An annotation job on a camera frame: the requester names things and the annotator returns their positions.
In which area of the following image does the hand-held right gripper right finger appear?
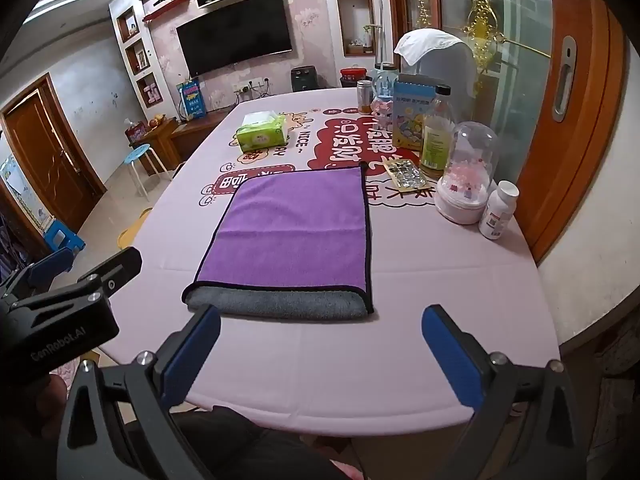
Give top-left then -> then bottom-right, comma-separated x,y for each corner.
421,303 -> 599,480

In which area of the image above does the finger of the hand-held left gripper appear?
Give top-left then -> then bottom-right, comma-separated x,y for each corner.
10,246 -> 144,312
0,248 -> 77,302

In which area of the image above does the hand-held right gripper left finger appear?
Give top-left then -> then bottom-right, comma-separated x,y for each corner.
56,304 -> 222,480

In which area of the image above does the purple and grey towel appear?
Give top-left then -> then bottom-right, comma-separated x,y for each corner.
181,163 -> 376,320

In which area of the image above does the blue step stool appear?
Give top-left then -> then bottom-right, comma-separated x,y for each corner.
44,220 -> 87,257

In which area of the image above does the yellow chair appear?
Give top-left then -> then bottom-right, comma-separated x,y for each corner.
117,208 -> 154,250

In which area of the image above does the pink printed tablecloth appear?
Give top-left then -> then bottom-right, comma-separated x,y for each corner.
97,86 -> 563,437

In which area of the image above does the brown wooden door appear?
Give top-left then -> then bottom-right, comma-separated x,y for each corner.
0,73 -> 107,235

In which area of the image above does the blue round stool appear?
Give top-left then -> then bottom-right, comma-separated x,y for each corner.
122,143 -> 166,197

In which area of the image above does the wooden low cabinet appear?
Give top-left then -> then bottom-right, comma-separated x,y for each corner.
140,109 -> 232,172

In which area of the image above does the white pill bottle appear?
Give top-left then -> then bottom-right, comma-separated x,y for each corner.
478,180 -> 520,240

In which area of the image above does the blue printed board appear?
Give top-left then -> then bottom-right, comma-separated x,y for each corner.
178,79 -> 209,122

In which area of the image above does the glass dome with pink flowers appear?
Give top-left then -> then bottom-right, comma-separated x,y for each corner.
433,121 -> 501,225

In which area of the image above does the gold blister pack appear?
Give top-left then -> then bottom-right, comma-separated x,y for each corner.
383,158 -> 429,191

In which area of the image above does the green tissue box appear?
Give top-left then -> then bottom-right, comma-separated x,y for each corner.
235,111 -> 289,154

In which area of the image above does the clear bottle of yellow liquid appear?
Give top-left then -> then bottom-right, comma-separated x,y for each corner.
419,84 -> 459,179

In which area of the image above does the colourful cardboard box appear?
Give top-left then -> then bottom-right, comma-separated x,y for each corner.
392,73 -> 449,150

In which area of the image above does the black flat television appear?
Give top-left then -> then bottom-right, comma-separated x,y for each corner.
175,0 -> 294,77

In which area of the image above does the black air fryer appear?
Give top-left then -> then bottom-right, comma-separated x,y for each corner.
290,65 -> 318,94

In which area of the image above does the glass jar with pink contents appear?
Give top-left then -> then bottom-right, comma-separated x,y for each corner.
372,63 -> 401,116

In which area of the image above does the drink can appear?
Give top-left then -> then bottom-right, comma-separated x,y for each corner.
356,79 -> 374,115

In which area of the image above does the orange wooden sliding door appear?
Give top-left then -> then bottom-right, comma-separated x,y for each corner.
515,0 -> 628,266

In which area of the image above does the white appliance with cloth cover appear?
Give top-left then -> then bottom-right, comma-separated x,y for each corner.
394,27 -> 477,128

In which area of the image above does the red pot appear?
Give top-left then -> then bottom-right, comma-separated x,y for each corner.
340,66 -> 372,90

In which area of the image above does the gold hanging ornament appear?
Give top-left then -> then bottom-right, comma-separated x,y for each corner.
461,0 -> 507,73

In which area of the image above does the red wall shelf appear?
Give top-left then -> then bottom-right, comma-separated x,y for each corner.
142,0 -> 191,23

